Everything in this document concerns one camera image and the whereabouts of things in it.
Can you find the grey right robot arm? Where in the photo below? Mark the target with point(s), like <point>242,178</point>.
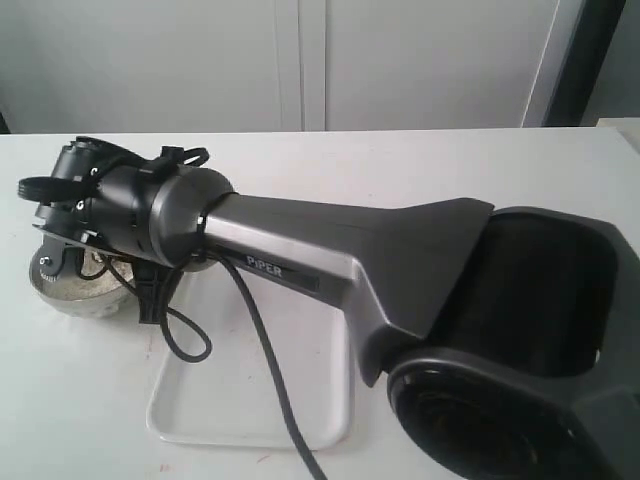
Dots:
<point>508,337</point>

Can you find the white rectangular plastic tray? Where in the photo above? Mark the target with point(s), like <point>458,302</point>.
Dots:
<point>229,399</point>

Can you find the steel bowl with rice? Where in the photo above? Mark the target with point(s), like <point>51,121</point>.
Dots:
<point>76,281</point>

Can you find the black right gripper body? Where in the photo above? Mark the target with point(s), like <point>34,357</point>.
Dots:
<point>101,195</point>

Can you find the white cabinet behind table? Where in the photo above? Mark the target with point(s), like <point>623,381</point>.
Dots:
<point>235,66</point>

